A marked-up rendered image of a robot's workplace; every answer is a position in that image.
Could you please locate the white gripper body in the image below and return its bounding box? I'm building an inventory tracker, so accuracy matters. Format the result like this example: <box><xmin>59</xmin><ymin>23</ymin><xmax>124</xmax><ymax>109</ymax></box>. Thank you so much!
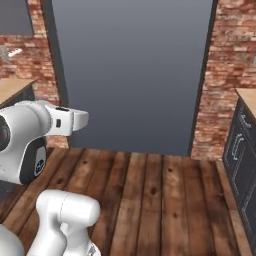
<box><xmin>70</xmin><ymin>109</ymin><xmax>90</xmax><ymax>135</ymax></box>

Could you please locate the dark wood-topped counter cabinet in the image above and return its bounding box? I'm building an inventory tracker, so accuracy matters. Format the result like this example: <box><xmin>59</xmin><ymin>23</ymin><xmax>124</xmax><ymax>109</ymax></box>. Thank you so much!
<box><xmin>0</xmin><ymin>78</ymin><xmax>37</xmax><ymax>110</ymax></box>

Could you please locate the dark blue counter cabinet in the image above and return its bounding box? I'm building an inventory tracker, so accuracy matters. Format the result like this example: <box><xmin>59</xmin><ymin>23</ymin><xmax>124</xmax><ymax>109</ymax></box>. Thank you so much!
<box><xmin>222</xmin><ymin>96</ymin><xmax>256</xmax><ymax>249</ymax></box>

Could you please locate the dark grey window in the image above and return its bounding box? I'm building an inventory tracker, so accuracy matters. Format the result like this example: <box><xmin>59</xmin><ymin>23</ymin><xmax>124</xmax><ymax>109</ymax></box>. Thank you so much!
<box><xmin>0</xmin><ymin>0</ymin><xmax>35</xmax><ymax>37</ymax></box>

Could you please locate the long silver door handle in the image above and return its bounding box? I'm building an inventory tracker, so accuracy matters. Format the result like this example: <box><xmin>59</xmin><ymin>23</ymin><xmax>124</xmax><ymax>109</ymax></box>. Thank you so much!
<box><xmin>231</xmin><ymin>132</ymin><xmax>245</xmax><ymax>162</ymax></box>

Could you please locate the short silver drawer handle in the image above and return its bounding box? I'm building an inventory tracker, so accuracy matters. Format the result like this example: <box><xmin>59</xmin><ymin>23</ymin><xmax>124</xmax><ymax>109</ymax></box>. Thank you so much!
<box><xmin>240</xmin><ymin>114</ymin><xmax>252</xmax><ymax>129</ymax></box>

